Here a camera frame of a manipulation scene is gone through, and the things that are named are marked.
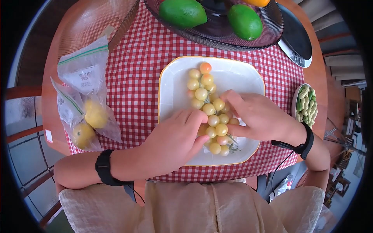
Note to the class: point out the person's left hand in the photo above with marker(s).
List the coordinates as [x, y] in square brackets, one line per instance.
[163, 151]

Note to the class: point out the person's right hand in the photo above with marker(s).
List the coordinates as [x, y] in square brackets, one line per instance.
[262, 116]

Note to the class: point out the person's left middle finger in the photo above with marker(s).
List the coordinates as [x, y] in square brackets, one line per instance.
[182, 113]

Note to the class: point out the person's right thumb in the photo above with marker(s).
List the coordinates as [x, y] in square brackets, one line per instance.
[239, 131]

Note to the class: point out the person's left index finger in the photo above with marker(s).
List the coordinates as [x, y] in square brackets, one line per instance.
[196, 119]

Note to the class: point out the person's right index finger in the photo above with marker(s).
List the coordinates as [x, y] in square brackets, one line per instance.
[231, 102]

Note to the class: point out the person's left thumb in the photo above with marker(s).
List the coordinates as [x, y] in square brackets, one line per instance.
[201, 143]

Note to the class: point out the bunch of yellow cherry tomatoes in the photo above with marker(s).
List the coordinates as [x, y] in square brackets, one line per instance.
[209, 109]

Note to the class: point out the white plate with yellow rim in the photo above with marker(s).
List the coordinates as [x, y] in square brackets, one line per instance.
[239, 78]

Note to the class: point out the red checked tablecloth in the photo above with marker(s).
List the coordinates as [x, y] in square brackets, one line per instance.
[137, 87]

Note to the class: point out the small white dish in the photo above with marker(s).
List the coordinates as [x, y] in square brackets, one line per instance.
[294, 103]

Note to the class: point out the person's body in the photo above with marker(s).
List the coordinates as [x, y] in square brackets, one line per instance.
[186, 209]

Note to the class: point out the black wrist band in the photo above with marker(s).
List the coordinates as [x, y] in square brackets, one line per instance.
[103, 167]
[307, 142]

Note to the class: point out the small clear bottle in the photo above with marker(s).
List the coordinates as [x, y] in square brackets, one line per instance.
[289, 181]

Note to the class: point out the dark ribbed glass fruit bowl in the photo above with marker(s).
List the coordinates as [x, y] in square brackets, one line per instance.
[215, 32]

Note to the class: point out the pile of peanuts and pods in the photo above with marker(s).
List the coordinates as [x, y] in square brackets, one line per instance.
[307, 106]

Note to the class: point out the large green fruit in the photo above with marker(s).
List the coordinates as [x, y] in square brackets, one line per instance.
[183, 13]
[245, 22]

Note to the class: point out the yellow lemon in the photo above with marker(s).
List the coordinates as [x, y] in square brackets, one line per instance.
[83, 135]
[96, 115]

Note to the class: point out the black and silver kitchen scale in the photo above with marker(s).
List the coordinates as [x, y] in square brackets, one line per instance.
[294, 37]

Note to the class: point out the orange fruit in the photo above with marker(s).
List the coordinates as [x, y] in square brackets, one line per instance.
[257, 2]

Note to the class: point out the clear zip bag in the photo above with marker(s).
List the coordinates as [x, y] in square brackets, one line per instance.
[65, 107]
[84, 70]

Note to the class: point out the cluttered shelf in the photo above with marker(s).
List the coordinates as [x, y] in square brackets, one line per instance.
[346, 139]

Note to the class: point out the wooden staircase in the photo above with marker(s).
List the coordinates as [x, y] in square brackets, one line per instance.
[335, 43]

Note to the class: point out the clear ribbed glass bowl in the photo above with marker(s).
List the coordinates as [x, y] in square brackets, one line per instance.
[87, 26]

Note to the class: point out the small white label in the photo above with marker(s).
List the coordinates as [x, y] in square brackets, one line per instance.
[49, 136]

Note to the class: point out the wooden railing with glass panels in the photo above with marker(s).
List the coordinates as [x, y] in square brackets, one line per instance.
[23, 116]

